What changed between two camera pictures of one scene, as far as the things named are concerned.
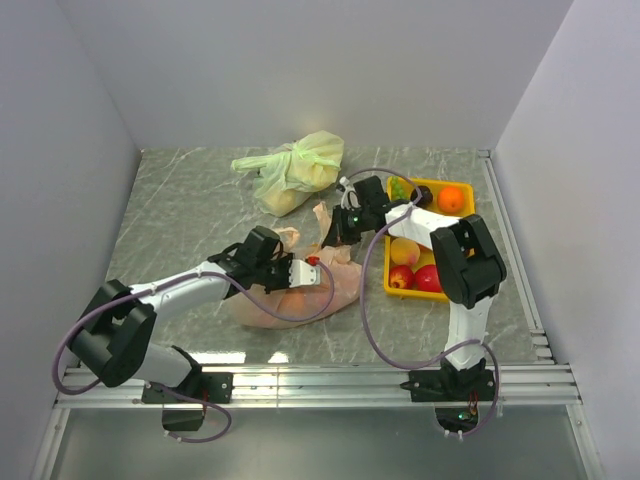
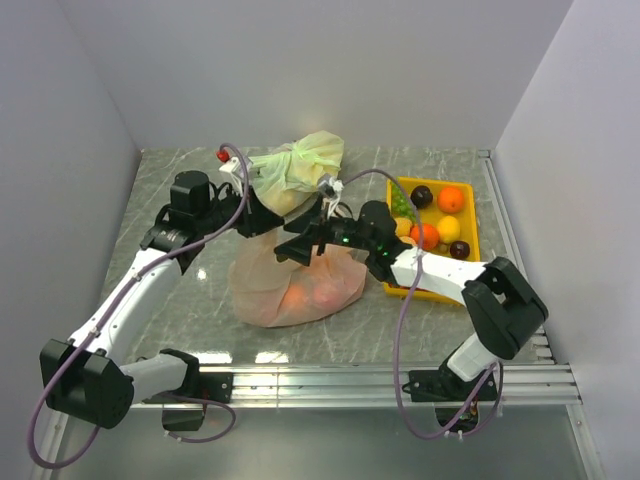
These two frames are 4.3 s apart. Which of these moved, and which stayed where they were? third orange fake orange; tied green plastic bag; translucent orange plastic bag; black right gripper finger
Moved: black right gripper finger
Stayed: third orange fake orange; tied green plastic bag; translucent orange plastic bag
